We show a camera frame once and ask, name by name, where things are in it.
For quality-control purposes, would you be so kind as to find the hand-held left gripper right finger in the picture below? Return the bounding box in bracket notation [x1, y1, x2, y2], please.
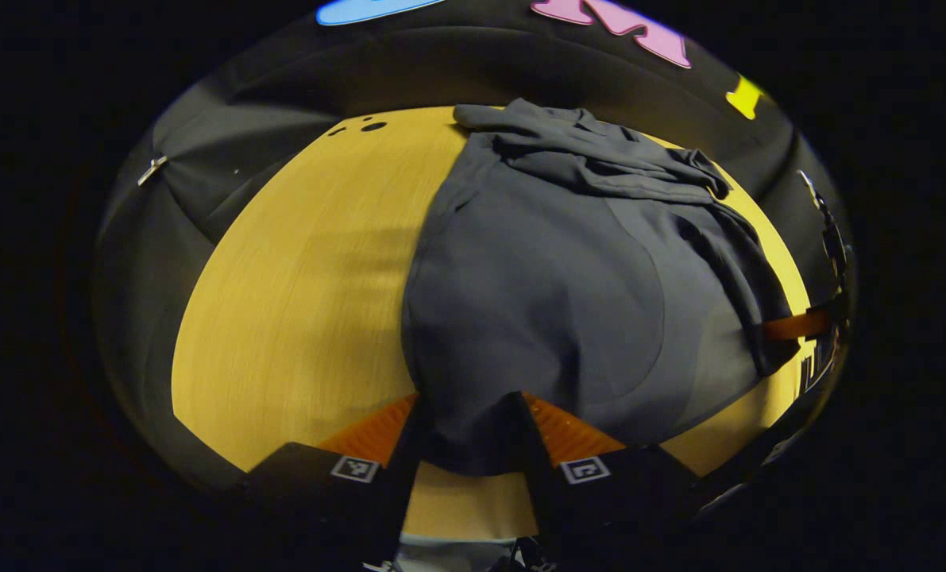
[508, 389, 708, 561]

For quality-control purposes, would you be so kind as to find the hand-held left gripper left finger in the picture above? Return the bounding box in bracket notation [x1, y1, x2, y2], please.
[234, 392, 430, 565]

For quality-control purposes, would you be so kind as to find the grey collared shirt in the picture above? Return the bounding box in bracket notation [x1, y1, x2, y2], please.
[401, 98, 801, 477]

